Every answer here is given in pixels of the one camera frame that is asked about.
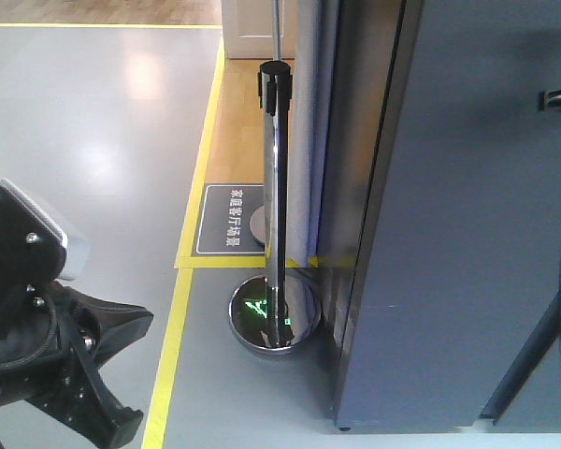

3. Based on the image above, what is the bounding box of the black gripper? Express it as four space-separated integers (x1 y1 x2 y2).
0 282 153 448

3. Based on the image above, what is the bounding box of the white fridge door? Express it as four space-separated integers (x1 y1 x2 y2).
318 1 561 433

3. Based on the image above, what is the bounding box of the grey floor sign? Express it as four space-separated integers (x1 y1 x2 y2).
193 183 264 256

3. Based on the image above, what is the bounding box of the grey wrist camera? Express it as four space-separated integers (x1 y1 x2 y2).
0 179 91 302

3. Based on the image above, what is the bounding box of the chrome stanchion post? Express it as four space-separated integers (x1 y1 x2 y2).
228 60 321 356
247 0 309 250

